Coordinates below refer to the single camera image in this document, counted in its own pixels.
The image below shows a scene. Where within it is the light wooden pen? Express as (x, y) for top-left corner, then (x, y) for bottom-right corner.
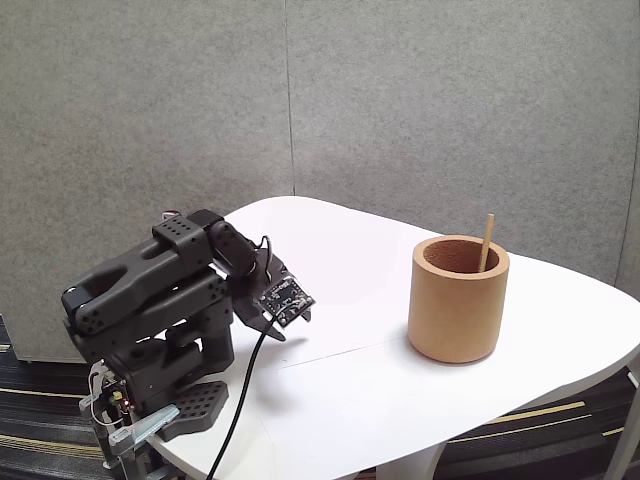
(477, 213), (496, 274)

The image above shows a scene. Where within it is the round cork pen holder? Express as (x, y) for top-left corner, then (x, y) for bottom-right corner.
(407, 235), (512, 366)

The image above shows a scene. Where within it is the plain white paper sheet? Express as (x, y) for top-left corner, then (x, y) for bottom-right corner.
(259, 339), (501, 451)

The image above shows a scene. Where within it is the grey metal table clamp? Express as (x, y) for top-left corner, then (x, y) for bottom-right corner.
(78, 393), (181, 480)

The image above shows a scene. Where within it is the white table leg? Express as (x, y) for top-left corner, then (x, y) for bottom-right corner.
(374, 438), (452, 480)
(605, 366), (640, 480)

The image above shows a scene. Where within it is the small bare camera board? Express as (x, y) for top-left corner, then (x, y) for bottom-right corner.
(258, 277), (317, 329)

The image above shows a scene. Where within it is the black camera cable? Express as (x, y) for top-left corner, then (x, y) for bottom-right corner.
(205, 233), (301, 480)

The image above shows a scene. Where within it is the thin white wire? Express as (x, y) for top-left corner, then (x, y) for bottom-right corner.
(87, 363), (126, 429)

